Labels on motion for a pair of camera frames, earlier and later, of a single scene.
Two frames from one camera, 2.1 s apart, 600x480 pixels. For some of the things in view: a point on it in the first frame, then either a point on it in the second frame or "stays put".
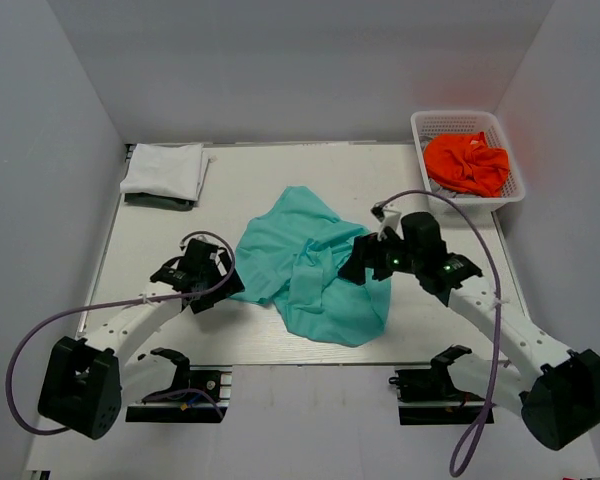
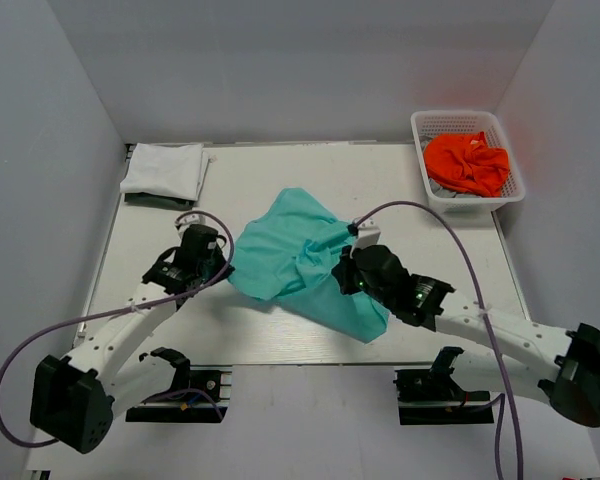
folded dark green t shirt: (159, 202) stays put
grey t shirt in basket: (438, 189) stays put
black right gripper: (364, 251) to (344, 270)
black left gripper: (231, 286) to (219, 254)
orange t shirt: (467, 163) stays put
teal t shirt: (292, 255) stays put
